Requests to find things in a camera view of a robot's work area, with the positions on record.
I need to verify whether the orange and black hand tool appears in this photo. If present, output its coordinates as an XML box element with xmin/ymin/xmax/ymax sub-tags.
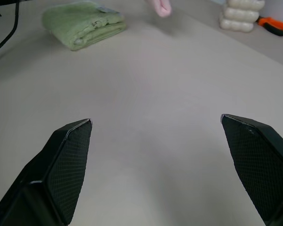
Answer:
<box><xmin>255</xmin><ymin>16</ymin><xmax>283</xmax><ymax>37</ymax></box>

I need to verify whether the black cable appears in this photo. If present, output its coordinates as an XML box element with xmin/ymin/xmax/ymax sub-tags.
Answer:
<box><xmin>0</xmin><ymin>0</ymin><xmax>20</xmax><ymax>59</ymax></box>

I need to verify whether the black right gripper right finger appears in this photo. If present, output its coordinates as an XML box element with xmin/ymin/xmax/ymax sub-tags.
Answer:
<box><xmin>220</xmin><ymin>113</ymin><xmax>283</xmax><ymax>226</ymax></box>

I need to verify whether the green folded towel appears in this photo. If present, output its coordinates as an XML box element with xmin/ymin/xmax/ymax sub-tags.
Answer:
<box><xmin>42</xmin><ymin>1</ymin><xmax>128</xmax><ymax>52</ymax></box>

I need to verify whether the person's bare hand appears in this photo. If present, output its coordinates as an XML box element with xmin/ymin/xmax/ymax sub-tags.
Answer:
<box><xmin>145</xmin><ymin>0</ymin><xmax>172</xmax><ymax>18</ymax></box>

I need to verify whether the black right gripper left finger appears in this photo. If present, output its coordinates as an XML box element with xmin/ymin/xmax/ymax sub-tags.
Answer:
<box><xmin>0</xmin><ymin>118</ymin><xmax>93</xmax><ymax>226</ymax></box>

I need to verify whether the cream bubble-shaped object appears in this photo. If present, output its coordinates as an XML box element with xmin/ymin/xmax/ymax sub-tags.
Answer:
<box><xmin>218</xmin><ymin>0</ymin><xmax>266</xmax><ymax>33</ymax></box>

